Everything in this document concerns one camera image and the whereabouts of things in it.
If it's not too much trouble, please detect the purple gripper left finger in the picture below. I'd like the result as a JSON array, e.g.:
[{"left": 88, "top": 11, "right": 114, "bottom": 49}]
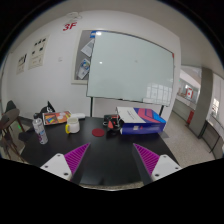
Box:
[{"left": 41, "top": 143, "right": 90, "bottom": 181}]

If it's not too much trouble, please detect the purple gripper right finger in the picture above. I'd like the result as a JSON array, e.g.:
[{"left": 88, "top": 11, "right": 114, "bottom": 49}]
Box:
[{"left": 132, "top": 143, "right": 181, "bottom": 182}]

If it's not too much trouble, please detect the clear plastic water bottle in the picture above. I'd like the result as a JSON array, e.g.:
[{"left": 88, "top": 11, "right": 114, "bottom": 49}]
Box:
[{"left": 32, "top": 114, "right": 48, "bottom": 144}]

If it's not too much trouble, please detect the red round coaster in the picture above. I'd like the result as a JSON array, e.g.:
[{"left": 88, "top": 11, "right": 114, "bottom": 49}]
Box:
[{"left": 92, "top": 128, "right": 105, "bottom": 137}]

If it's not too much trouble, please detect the colourful flat box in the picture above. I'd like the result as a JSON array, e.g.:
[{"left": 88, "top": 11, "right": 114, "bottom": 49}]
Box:
[{"left": 42, "top": 111, "right": 71, "bottom": 126}]

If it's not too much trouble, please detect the blue and red cardboard box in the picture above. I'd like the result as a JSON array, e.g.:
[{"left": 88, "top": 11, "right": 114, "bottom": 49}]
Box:
[{"left": 116, "top": 107, "right": 166, "bottom": 135}]

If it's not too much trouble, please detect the black chair behind table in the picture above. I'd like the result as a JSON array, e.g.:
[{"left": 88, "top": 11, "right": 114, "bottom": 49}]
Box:
[{"left": 40, "top": 102, "right": 55, "bottom": 113}]

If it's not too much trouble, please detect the black red device on table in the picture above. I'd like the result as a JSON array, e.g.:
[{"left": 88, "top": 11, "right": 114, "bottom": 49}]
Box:
[{"left": 103, "top": 114, "right": 124, "bottom": 133}]

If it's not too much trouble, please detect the brown wooden chair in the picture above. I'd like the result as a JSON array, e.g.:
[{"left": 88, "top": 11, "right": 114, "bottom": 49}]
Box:
[{"left": 0, "top": 108, "right": 27, "bottom": 163}]

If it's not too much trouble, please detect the large whiteboard on stand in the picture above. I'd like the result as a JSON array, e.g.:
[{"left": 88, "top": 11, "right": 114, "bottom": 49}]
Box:
[{"left": 87, "top": 31, "right": 174, "bottom": 116}]

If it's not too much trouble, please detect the grey notice board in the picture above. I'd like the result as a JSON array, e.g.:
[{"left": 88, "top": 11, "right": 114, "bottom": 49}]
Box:
[{"left": 71, "top": 30, "right": 95, "bottom": 84}]

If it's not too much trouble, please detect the small white poster left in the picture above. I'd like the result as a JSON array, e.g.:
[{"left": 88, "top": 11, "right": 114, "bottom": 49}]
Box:
[{"left": 16, "top": 54, "right": 27, "bottom": 74}]

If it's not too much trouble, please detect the white poster with pictograms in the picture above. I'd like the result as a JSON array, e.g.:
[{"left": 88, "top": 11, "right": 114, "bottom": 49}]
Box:
[{"left": 28, "top": 36, "right": 49, "bottom": 69}]

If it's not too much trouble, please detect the white mug yellow handle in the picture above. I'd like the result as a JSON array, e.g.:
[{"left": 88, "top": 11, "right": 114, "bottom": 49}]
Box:
[{"left": 65, "top": 117, "right": 80, "bottom": 134}]

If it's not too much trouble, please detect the red 3F wall sign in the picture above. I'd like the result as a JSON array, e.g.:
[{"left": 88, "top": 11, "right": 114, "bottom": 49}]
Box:
[{"left": 62, "top": 22, "right": 77, "bottom": 32}]

